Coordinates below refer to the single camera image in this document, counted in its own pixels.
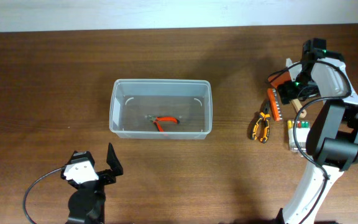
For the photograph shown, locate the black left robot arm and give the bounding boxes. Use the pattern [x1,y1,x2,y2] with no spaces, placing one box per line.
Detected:
[61,144,124,223]

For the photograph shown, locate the red black cutting pliers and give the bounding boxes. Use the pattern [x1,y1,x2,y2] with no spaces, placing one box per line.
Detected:
[146,114,180,132]

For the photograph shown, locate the orange screwdriver bit holder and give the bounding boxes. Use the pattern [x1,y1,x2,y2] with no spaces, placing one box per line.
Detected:
[267,88,282,121]

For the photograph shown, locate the yellow black needle-nose pliers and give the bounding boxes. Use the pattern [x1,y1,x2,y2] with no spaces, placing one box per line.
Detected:
[250,100,271,144]

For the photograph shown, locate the orange scraper wooden handle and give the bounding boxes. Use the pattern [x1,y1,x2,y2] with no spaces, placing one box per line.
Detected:
[267,71,292,105]

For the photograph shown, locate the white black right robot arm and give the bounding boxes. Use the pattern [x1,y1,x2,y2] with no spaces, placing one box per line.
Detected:
[274,38,358,223]

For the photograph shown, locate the clear box coloured wall plugs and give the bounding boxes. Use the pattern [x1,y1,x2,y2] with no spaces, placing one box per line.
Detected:
[287,120,310,152]

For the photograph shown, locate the clear plastic container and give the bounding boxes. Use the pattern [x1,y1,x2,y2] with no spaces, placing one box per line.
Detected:
[109,79,213,140]

